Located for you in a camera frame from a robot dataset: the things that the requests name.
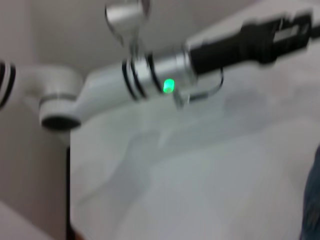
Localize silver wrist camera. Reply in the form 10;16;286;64
104;0;153;50

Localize black camera cable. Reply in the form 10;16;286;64
174;66;225;110

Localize blue denim shorts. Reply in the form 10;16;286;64
303;144;320;240

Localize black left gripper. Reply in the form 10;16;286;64
186;7;320;76

